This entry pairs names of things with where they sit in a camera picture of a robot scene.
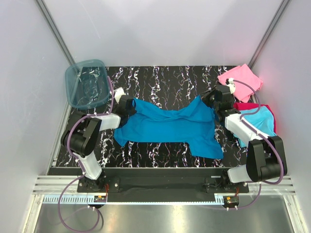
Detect corner frame post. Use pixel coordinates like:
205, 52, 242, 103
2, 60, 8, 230
248, 0, 291, 69
34, 0, 75, 65

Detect slotted cable duct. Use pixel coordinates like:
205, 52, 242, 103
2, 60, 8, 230
43, 194, 238, 205

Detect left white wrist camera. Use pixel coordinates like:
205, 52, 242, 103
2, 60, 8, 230
110, 87, 125, 104

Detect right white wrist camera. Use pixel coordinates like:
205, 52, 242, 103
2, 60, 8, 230
225, 78, 236, 95

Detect light blue folded t-shirt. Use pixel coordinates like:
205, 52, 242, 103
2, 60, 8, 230
245, 105, 276, 136

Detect left corner frame post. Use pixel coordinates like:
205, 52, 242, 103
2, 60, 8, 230
34, 0, 75, 65

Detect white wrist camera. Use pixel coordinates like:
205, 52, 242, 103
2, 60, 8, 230
110, 87, 125, 104
225, 78, 236, 95

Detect pink folded t-shirt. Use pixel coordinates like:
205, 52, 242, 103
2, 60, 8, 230
218, 64, 263, 103

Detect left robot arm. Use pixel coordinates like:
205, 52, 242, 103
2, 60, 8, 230
61, 94, 136, 192

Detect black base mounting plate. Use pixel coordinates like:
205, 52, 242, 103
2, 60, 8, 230
77, 167, 249, 203

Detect right corner frame post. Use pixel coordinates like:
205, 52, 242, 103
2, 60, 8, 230
248, 0, 291, 69

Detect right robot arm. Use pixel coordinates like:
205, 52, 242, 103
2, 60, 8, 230
201, 85, 287, 193

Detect magenta folded t-shirt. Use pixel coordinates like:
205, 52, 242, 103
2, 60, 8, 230
234, 102, 276, 123

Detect teal plastic bin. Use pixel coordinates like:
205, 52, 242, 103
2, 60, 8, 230
65, 59, 110, 110

